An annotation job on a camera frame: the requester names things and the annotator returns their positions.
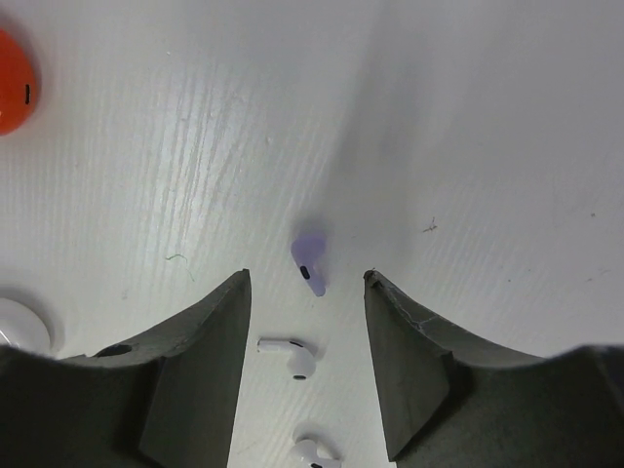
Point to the white earbud charging case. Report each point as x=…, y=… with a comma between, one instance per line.
x=23, y=329

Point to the purple earbud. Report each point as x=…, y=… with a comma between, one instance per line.
x=308, y=249

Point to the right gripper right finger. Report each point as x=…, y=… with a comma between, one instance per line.
x=449, y=398

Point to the orange earbud charging case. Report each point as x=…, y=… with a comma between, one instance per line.
x=20, y=82

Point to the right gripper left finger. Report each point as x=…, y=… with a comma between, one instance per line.
x=166, y=397

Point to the white earbud lower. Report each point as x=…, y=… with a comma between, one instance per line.
x=306, y=452

